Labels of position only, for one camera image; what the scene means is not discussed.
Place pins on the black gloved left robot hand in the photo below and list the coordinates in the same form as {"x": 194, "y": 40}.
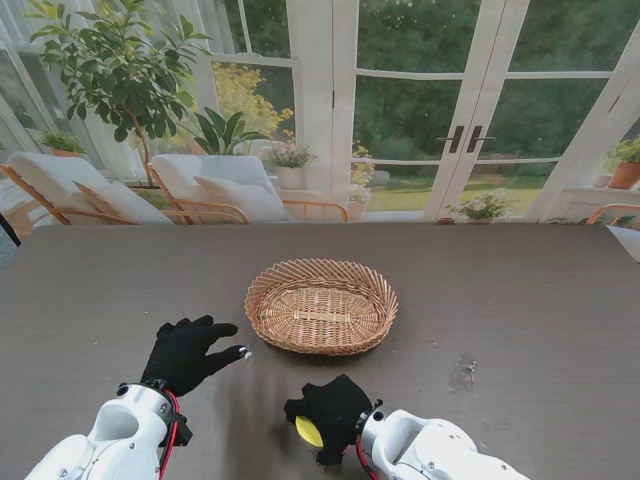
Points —
{"x": 185, "y": 357}

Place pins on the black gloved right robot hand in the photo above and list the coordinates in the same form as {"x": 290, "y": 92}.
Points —
{"x": 340, "y": 405}

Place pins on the yellow culture dish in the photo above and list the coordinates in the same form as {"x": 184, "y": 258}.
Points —
{"x": 309, "y": 431}

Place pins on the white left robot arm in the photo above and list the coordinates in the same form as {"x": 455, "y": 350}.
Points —
{"x": 100, "y": 440}

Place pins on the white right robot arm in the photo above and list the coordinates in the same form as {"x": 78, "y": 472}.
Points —
{"x": 425, "y": 447}

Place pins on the oval wicker basket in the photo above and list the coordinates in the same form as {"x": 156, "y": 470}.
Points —
{"x": 320, "y": 315}

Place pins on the clear plastic scrap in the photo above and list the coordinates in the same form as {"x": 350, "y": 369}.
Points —
{"x": 462, "y": 374}

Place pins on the printed conservatory backdrop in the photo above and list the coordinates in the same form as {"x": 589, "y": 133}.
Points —
{"x": 400, "y": 100}

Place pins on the white paper sheet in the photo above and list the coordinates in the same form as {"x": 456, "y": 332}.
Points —
{"x": 627, "y": 242}

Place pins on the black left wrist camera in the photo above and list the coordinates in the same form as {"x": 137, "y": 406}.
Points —
{"x": 182, "y": 430}

